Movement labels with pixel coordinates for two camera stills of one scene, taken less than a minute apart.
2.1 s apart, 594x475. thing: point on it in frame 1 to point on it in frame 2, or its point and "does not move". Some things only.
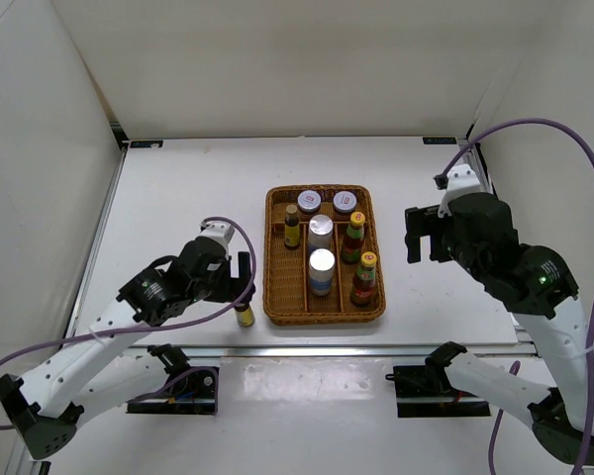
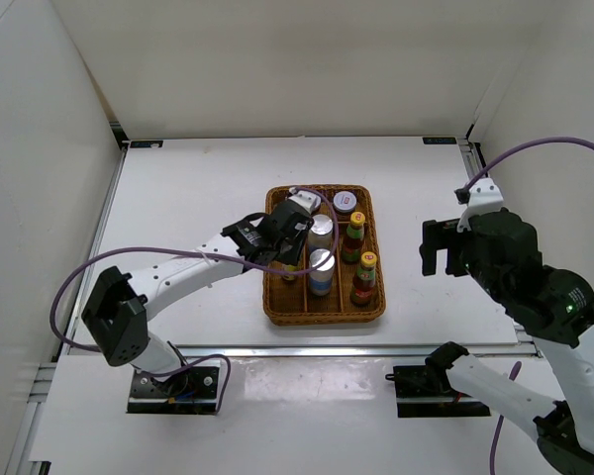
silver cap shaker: (321, 271) does not move
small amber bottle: (246, 318) to (289, 267)
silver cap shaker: (320, 233) does not move
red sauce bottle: (354, 237) does not move
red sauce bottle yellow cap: (363, 289) does not move
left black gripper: (233, 287) to (292, 257)
